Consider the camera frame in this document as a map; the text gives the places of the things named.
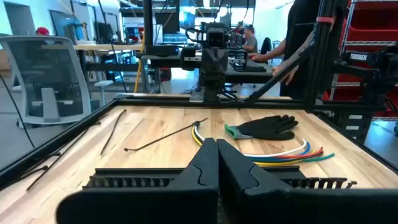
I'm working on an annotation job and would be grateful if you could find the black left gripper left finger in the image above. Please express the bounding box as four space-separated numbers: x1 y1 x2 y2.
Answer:
55 138 220 224

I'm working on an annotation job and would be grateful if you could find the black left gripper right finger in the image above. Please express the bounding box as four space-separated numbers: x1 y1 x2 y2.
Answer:
216 139 398 224

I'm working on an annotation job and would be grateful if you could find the black slotted cable duct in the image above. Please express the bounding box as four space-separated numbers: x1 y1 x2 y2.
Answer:
82 174 358 190

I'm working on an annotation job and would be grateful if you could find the bundle of coloured cables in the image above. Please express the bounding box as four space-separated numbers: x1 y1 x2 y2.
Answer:
191 123 315 167
273 146 324 160

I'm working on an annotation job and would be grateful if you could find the bundle of coloured wires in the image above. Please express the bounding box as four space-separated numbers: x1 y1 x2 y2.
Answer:
194 124 308 158

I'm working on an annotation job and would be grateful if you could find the black zip tie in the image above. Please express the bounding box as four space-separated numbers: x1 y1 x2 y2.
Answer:
99 108 127 156
7 165 50 184
26 121 102 191
123 117 209 152

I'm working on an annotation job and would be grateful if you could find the blue cable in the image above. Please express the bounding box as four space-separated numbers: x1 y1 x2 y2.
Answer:
248 141 312 161

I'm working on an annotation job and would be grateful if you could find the operator keyboard desk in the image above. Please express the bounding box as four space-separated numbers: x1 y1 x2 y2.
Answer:
225 57 275 85

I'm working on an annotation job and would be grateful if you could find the black keyboard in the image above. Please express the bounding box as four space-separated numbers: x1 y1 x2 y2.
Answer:
231 58 268 73

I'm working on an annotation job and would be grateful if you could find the black box device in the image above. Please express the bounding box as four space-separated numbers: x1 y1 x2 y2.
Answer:
144 45 180 57

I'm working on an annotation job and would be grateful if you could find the black work glove green cuff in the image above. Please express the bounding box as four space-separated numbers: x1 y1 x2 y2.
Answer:
224 114 299 141

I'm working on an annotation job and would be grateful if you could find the white stool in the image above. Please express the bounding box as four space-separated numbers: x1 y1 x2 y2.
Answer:
94 80 114 106

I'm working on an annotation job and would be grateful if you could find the computer monitor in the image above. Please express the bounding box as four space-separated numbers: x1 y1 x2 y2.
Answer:
96 21 116 44
49 9 85 43

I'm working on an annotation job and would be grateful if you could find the red bin shelf rack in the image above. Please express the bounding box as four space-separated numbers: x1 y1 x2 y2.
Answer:
322 0 398 121

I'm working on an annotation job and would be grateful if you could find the grey mesh office chair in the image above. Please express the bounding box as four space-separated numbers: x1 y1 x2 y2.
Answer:
0 35 93 129

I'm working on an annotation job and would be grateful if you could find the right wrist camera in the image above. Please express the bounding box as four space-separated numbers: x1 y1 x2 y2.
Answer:
206 27 228 49

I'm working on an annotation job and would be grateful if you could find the black aluminium post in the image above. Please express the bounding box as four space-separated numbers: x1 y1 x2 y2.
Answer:
142 0 156 57

